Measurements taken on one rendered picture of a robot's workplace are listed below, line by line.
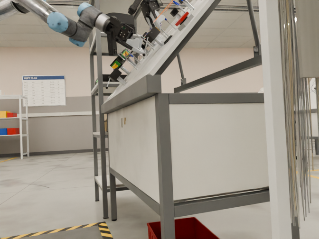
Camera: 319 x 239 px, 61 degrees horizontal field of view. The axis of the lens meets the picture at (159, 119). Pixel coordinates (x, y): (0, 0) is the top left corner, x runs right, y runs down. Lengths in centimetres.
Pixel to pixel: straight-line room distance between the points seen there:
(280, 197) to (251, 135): 51
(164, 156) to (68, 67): 818
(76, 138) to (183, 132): 787
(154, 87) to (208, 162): 34
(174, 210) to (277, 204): 44
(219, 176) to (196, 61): 847
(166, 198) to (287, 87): 54
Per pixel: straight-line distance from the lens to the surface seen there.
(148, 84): 94
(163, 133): 95
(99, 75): 217
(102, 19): 133
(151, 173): 108
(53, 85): 896
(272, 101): 64
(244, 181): 113
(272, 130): 64
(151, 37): 131
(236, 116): 110
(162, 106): 95
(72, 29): 130
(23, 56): 937
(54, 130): 887
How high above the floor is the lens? 68
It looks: 2 degrees up
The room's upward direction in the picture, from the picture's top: 3 degrees counter-clockwise
